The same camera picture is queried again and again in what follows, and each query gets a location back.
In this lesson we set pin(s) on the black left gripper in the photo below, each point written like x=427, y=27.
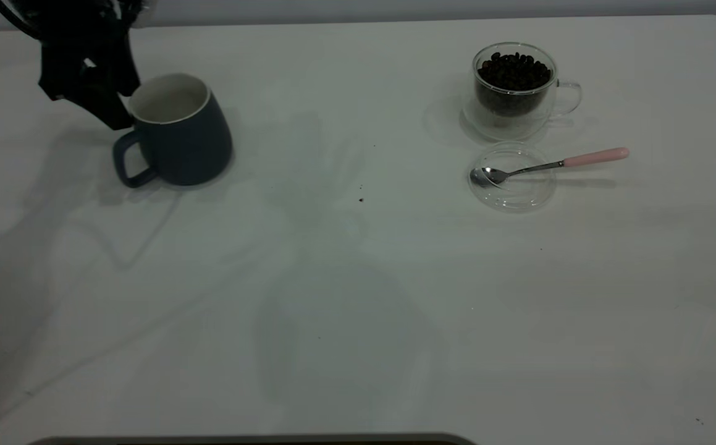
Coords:
x=73, y=37

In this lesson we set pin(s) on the dark grey ceramic mug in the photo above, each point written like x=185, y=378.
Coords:
x=191, y=148

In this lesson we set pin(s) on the coffee bean pile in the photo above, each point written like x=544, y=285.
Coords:
x=514, y=74

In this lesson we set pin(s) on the clear glass lid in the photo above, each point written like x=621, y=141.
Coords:
x=518, y=196

